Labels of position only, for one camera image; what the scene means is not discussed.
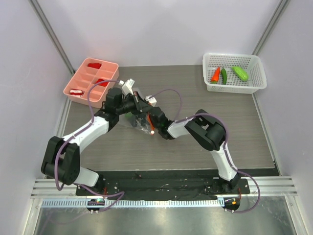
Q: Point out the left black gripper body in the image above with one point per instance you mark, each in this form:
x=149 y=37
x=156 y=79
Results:
x=135 y=99

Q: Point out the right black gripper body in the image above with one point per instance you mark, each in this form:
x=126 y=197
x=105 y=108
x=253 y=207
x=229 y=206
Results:
x=150 y=117

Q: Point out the green fake pepper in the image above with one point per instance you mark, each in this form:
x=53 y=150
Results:
x=129 y=116

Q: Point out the orange fake carrot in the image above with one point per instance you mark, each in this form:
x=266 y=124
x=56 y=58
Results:
x=215 y=77

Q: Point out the dark green fake chili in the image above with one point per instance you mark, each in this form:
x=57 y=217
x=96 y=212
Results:
x=224 y=76

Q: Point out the green fake pea pod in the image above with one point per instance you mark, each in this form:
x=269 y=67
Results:
x=241 y=73

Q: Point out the clear orange zip top bag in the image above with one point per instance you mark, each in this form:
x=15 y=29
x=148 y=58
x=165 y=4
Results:
x=125 y=108

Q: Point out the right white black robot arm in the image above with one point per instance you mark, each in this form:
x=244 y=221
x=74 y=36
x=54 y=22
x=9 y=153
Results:
x=207 y=130

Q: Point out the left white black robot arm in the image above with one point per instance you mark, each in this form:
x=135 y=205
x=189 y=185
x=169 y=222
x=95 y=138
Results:
x=62 y=156

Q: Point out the red fake food middle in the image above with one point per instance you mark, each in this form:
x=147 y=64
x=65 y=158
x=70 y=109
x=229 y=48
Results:
x=101 y=82

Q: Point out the red fake food top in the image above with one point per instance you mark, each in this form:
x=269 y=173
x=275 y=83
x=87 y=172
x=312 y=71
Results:
x=95 y=65

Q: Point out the red white fake food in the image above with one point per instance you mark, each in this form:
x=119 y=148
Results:
x=76 y=92

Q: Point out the pink compartment tray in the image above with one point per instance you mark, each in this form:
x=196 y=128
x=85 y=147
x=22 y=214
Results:
x=84 y=79

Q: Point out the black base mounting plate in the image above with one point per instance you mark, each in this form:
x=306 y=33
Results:
x=160 y=174

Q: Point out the white perforated plastic basket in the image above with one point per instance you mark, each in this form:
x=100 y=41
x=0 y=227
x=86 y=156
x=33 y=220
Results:
x=250 y=63

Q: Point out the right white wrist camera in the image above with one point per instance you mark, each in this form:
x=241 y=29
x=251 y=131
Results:
x=151 y=100

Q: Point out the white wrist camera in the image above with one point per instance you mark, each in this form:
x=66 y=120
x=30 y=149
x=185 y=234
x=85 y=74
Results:
x=127 y=86
x=151 y=100

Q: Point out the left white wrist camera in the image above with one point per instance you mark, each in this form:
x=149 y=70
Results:
x=127 y=86

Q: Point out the white slotted cable duct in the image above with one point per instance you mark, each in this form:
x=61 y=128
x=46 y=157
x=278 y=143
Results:
x=97 y=203

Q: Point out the aluminium frame rail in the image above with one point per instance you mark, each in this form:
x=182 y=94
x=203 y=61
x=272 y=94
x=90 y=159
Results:
x=196 y=188

